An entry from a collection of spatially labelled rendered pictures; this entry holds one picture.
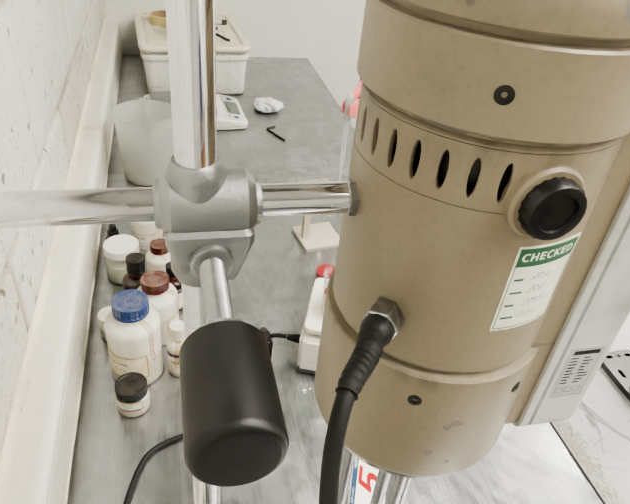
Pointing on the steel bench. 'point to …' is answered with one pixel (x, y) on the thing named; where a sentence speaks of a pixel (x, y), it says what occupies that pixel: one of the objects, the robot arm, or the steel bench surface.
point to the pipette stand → (320, 236)
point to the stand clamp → (250, 351)
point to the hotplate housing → (308, 344)
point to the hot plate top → (315, 309)
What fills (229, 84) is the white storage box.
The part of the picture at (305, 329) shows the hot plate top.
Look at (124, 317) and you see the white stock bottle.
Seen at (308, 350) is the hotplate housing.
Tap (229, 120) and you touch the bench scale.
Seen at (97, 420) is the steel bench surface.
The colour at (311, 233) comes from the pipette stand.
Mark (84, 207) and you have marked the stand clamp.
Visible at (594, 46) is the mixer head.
